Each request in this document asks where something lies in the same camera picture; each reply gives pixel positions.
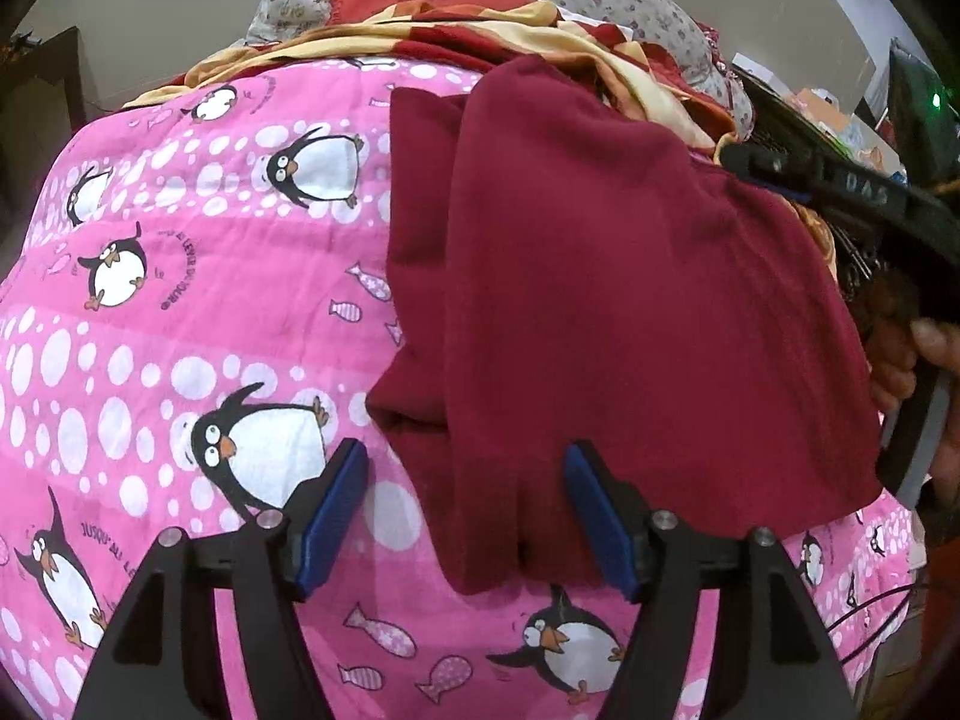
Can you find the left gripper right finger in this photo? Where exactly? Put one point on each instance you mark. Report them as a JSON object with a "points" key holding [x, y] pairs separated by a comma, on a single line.
{"points": [[772, 657]]}

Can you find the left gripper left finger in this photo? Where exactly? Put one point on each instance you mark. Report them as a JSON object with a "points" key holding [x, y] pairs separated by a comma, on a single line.
{"points": [[201, 610]]}

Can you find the dark red sweater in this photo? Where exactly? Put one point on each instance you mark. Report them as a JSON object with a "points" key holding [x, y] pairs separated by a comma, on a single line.
{"points": [[561, 273]]}

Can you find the right hand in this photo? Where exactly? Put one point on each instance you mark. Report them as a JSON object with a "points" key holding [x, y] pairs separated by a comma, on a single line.
{"points": [[893, 348]]}

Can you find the dark carved wooden cabinet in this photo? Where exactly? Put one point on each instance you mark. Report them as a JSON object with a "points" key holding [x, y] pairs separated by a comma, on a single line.
{"points": [[780, 126]]}

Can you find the red and yellow blanket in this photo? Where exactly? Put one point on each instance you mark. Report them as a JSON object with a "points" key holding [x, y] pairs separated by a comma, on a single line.
{"points": [[637, 82]]}

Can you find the pink penguin quilt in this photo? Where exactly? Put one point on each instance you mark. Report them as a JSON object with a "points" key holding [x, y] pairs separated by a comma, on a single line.
{"points": [[196, 321]]}

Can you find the dark wooden side table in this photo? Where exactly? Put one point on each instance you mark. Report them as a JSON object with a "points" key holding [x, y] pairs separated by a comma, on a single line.
{"points": [[42, 108]]}

